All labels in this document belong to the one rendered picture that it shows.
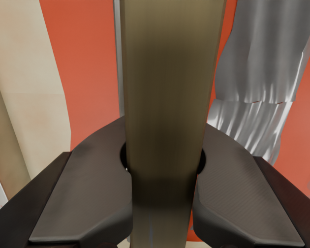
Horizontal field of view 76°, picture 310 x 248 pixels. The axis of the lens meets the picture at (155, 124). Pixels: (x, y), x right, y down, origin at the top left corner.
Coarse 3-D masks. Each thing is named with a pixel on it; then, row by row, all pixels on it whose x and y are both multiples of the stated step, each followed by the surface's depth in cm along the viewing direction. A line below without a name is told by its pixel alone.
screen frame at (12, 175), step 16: (0, 96) 17; (0, 112) 17; (0, 128) 17; (0, 144) 17; (16, 144) 19; (0, 160) 17; (16, 160) 19; (0, 176) 17; (16, 176) 19; (0, 192) 18; (16, 192) 20; (0, 208) 19
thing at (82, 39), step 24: (48, 0) 14; (72, 0) 14; (96, 0) 14; (48, 24) 15; (72, 24) 15; (96, 24) 15; (72, 48) 15; (96, 48) 15; (72, 72) 16; (96, 72) 16
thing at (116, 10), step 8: (120, 24) 11; (120, 32) 11; (120, 40) 12; (120, 48) 12; (120, 56) 12; (120, 64) 12; (120, 72) 12; (120, 80) 13; (120, 88) 13; (120, 96) 13; (120, 104) 13; (120, 112) 14; (128, 240) 20
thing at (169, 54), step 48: (144, 0) 5; (192, 0) 5; (144, 48) 6; (192, 48) 6; (144, 96) 6; (192, 96) 6; (144, 144) 7; (192, 144) 7; (144, 192) 8; (192, 192) 8; (144, 240) 10
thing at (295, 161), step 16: (80, 96) 17; (96, 96) 17; (112, 96) 17; (80, 112) 18; (96, 112) 18; (112, 112) 18; (208, 112) 18; (304, 112) 18; (80, 128) 19; (96, 128) 19; (288, 128) 19; (304, 128) 19; (288, 144) 20; (304, 144) 20; (288, 160) 20; (304, 160) 20; (288, 176) 22; (304, 176) 22; (192, 224) 25; (192, 240) 27
